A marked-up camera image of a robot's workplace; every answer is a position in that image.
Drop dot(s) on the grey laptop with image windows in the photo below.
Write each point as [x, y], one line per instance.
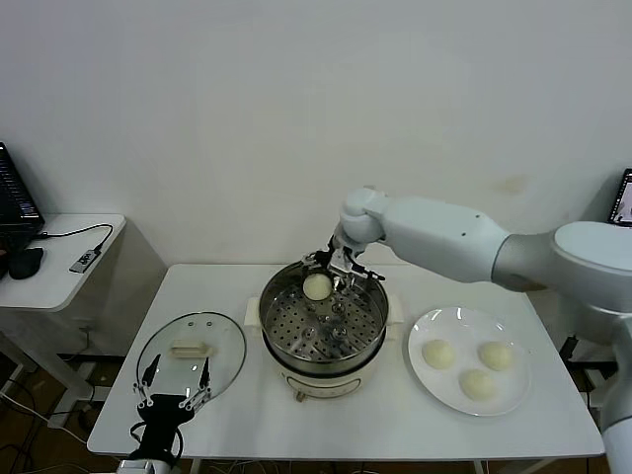
[623, 197]

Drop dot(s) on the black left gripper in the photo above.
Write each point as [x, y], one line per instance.
[160, 415]

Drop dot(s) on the white side table with hub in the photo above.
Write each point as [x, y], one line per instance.
[64, 286]

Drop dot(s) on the white round plate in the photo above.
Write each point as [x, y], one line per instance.
[444, 390]

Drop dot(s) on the stainless steel steamer pot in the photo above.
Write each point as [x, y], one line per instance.
[321, 382]

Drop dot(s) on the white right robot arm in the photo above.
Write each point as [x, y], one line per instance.
[444, 232]

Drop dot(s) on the grey usb hub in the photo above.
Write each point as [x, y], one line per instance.
[83, 261]

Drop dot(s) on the white steamed baozi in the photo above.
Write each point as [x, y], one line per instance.
[476, 385]
[438, 353]
[495, 355]
[316, 287]

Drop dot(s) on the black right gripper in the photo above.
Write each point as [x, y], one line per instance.
[341, 258]

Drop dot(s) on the black computer mouse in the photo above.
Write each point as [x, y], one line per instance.
[27, 263]

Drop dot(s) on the white floor power strip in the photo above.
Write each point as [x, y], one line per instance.
[61, 419]

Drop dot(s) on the round glass pot lid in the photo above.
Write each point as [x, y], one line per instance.
[222, 345]

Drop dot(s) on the black laptop with dark screen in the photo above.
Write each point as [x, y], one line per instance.
[15, 197]

